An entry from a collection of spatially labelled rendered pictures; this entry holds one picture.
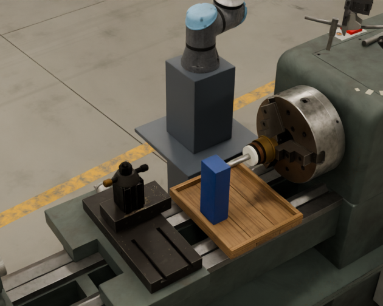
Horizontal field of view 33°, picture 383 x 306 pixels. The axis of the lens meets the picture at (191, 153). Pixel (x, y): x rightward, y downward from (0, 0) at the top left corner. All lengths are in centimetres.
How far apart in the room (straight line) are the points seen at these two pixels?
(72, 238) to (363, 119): 100
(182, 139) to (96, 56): 229
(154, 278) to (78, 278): 30
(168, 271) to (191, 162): 81
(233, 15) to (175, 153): 61
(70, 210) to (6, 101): 238
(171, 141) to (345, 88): 85
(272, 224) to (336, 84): 52
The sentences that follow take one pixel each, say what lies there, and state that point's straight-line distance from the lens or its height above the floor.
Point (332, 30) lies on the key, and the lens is 222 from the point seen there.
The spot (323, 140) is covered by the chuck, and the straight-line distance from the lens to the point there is 211.
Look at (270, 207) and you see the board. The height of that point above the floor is 88.
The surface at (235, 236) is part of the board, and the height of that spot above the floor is 89.
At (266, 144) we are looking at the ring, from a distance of 212.
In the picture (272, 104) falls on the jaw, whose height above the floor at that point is 120.
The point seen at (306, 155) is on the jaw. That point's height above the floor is 111.
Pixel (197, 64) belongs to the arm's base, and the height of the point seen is 113.
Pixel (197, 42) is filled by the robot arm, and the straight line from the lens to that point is 247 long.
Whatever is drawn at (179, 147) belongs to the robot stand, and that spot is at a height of 75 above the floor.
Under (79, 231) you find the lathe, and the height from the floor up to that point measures 93.
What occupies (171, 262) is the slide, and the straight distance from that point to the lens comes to 193.
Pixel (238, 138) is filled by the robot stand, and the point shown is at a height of 75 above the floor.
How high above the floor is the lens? 240
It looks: 38 degrees down
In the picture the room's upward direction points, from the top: 1 degrees clockwise
